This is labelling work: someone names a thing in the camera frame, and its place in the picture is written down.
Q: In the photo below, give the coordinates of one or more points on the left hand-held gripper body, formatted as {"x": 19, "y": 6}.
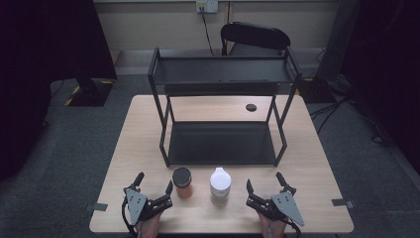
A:
{"x": 136, "y": 205}

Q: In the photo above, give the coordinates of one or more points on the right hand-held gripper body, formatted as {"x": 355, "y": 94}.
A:
{"x": 286, "y": 206}

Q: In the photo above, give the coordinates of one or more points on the glass jar with orange contents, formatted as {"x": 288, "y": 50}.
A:
{"x": 182, "y": 183}

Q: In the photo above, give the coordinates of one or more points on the white lidded container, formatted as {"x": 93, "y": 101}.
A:
{"x": 220, "y": 183}

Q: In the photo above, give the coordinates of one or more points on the black metal two-tier shelf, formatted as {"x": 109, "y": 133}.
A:
{"x": 221, "y": 143}

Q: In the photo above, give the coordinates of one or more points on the person's right hand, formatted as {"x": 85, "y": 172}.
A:
{"x": 272, "y": 228}

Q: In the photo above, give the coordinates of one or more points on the person's left hand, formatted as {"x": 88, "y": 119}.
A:
{"x": 150, "y": 227}

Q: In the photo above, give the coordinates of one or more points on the grey tape piece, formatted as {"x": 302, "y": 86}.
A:
{"x": 99, "y": 207}
{"x": 341, "y": 202}

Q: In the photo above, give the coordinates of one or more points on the black round table grommet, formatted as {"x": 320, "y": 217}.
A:
{"x": 251, "y": 107}

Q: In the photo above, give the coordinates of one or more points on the black stand base striped tape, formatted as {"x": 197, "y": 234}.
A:
{"x": 90, "y": 94}
{"x": 315, "y": 91}

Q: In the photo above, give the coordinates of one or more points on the black chair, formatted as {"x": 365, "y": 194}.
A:
{"x": 254, "y": 36}

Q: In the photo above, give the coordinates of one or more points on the black curtain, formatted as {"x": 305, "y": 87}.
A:
{"x": 389, "y": 66}
{"x": 39, "y": 66}

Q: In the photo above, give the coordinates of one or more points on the grey upright panel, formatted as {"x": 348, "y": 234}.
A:
{"x": 338, "y": 39}

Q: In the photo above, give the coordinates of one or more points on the white wall outlet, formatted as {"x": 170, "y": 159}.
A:
{"x": 207, "y": 5}

